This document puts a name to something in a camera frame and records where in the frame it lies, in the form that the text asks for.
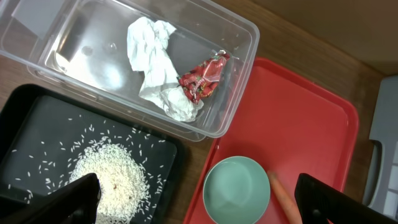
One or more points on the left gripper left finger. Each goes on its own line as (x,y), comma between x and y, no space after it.
(75,203)

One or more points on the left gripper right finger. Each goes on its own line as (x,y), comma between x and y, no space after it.
(319,203)

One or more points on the white rice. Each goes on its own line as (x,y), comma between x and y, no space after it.
(132,166)

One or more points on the green bowl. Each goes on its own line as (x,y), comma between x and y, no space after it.
(236,190)

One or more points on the red snack wrapper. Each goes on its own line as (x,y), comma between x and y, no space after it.
(204,78)

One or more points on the white napkin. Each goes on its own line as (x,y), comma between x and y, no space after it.
(147,43)

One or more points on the grey dishwasher rack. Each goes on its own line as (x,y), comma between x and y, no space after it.
(381,186)

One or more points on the black waste tray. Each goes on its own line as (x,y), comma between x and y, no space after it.
(30,100)

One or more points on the orange carrot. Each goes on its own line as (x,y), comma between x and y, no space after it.
(286,202)

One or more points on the red serving tray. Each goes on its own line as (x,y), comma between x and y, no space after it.
(290,126)

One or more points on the clear plastic bin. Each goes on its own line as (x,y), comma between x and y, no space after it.
(81,45)

